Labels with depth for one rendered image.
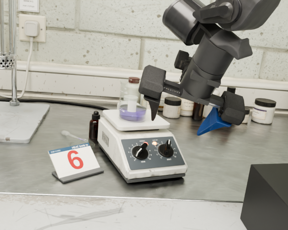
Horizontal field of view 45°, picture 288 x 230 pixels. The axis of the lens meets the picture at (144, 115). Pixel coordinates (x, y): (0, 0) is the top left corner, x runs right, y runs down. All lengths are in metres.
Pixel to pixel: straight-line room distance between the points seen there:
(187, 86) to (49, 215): 0.30
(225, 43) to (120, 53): 0.74
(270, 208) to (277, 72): 0.91
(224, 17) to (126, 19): 0.75
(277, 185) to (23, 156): 0.49
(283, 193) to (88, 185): 0.33
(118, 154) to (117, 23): 0.63
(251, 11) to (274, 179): 0.24
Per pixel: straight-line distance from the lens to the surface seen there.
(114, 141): 0.70
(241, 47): 0.52
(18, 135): 0.85
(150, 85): 0.57
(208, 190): 0.68
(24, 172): 0.70
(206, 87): 0.56
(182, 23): 0.56
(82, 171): 0.69
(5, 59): 0.92
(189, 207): 0.61
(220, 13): 0.50
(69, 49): 1.23
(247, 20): 0.49
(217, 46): 0.52
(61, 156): 0.68
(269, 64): 1.35
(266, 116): 1.18
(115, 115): 0.76
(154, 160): 0.67
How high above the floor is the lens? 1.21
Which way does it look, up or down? 17 degrees down
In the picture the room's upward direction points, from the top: 6 degrees clockwise
